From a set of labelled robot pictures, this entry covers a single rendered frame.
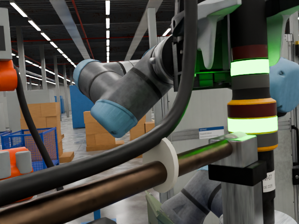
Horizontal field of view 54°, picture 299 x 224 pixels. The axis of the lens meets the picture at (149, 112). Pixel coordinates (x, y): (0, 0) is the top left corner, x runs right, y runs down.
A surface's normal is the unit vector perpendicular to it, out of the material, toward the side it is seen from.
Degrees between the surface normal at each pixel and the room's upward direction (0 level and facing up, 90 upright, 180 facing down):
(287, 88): 105
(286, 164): 90
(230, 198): 90
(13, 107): 90
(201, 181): 52
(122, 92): 66
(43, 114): 90
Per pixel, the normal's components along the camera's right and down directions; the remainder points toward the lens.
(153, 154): -0.67, 0.08
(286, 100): 0.54, 0.26
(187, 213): 0.13, -0.40
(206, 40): -0.99, 0.07
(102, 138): 0.18, 0.04
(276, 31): -0.92, 0.15
